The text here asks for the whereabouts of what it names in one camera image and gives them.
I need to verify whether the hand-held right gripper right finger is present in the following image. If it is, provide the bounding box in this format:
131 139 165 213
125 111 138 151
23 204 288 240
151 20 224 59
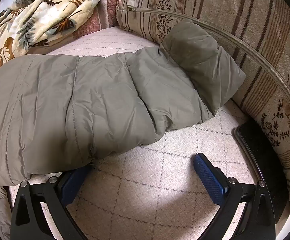
193 153 276 240

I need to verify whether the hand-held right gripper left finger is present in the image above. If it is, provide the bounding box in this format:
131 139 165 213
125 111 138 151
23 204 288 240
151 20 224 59
10 165 93 240

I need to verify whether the grey-green puffer jacket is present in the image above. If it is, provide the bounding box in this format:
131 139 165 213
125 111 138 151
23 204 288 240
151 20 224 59
0 19 246 240

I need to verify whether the pink quilted bed cover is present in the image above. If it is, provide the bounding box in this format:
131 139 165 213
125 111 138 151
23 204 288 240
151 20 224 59
0 26 290 240

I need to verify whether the striped floral beige cushion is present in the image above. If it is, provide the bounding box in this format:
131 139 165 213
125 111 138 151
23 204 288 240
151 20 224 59
116 0 290 220

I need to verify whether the leaf print fleece blanket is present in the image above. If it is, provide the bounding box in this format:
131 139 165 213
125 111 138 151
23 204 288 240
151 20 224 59
0 0 108 68

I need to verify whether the pink and red pillow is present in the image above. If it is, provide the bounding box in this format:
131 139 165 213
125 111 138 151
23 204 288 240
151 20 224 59
72 0 125 38

